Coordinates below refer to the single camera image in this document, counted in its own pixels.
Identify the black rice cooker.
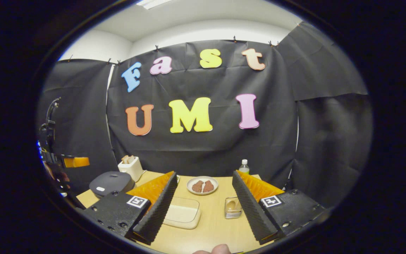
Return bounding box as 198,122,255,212
89,171,136,199

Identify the long ceiling light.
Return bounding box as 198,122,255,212
136,0,172,9

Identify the black backdrop cloth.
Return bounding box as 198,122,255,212
37,21,373,208

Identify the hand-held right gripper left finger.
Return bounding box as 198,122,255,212
81,171,178,245

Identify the clear rice container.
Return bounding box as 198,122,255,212
162,197,201,230

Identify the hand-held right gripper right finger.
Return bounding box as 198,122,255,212
232,170,332,246

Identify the clear chopstick holder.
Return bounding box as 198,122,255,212
224,197,243,219

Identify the white toaster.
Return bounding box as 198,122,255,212
118,155,143,182

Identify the white rice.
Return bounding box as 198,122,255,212
165,205,198,224

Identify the white plate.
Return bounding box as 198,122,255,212
186,176,219,195

